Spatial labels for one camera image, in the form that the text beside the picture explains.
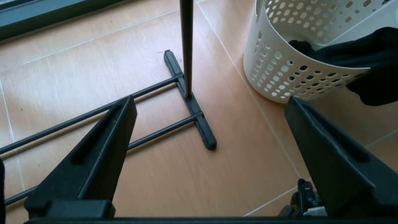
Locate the window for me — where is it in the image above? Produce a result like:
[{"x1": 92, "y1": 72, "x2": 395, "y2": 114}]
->
[{"x1": 0, "y1": 0, "x2": 125, "y2": 41}]

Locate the white laundry basket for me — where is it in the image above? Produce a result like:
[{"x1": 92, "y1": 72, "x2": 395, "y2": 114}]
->
[{"x1": 243, "y1": 0, "x2": 398, "y2": 105}]

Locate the black garment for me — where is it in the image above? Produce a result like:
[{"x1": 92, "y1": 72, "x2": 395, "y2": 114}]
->
[{"x1": 288, "y1": 27, "x2": 398, "y2": 106}]

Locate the black clothes rack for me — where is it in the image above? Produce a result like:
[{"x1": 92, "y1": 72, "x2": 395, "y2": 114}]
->
[{"x1": 0, "y1": 0, "x2": 218, "y2": 207}]

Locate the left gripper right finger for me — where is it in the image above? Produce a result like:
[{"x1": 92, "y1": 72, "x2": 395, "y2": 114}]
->
[{"x1": 284, "y1": 95, "x2": 398, "y2": 218}]

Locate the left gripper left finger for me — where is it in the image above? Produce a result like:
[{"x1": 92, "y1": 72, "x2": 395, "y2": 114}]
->
[{"x1": 24, "y1": 95, "x2": 138, "y2": 220}]

